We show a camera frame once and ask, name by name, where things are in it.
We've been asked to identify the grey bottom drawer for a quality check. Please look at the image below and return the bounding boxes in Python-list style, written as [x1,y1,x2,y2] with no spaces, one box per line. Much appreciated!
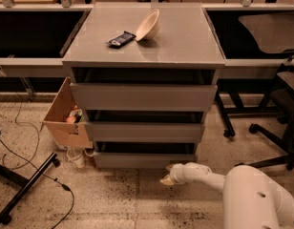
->
[93,142,197,169]

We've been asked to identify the grey drawer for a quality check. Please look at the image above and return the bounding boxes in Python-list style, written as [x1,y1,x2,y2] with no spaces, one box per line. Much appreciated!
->
[93,142,197,169]
[85,110,204,143]
[70,68,219,113]

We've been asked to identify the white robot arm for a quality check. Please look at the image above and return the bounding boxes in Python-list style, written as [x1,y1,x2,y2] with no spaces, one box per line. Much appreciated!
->
[160,162,294,229]

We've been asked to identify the grey middle drawer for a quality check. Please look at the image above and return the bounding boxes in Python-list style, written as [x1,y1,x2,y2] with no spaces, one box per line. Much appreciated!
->
[85,110,204,143]

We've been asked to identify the grey drawer cabinet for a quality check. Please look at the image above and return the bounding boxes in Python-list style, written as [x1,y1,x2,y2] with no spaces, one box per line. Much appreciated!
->
[62,2,226,164]

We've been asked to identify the grey top drawer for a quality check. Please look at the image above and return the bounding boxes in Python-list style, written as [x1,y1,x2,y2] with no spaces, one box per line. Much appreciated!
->
[70,68,219,113]

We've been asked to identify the white bottle on floor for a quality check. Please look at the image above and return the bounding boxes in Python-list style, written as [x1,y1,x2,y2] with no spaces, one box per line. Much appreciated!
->
[67,149,85,169]

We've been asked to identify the cardboard box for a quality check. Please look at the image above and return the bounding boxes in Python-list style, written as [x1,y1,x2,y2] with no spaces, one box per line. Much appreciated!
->
[43,77,93,150]

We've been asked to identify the items inside cardboard box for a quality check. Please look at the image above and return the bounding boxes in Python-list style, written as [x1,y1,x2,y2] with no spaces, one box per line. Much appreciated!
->
[66,106,84,123]

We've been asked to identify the black office chair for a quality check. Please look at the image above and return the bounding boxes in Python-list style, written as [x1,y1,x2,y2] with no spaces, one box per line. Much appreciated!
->
[236,55,294,177]

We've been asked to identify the white bowl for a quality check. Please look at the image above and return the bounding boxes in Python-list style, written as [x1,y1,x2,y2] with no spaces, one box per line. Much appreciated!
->
[136,9,159,41]

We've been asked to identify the black stand leg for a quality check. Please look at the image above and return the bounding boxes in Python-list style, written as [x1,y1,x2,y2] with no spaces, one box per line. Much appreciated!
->
[0,153,59,225]

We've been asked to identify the black desk leg frame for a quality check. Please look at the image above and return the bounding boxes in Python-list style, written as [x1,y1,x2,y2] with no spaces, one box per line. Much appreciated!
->
[215,92,279,138]

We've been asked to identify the black floor cable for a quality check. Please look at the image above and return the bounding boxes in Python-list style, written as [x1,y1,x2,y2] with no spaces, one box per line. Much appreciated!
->
[0,93,75,229]

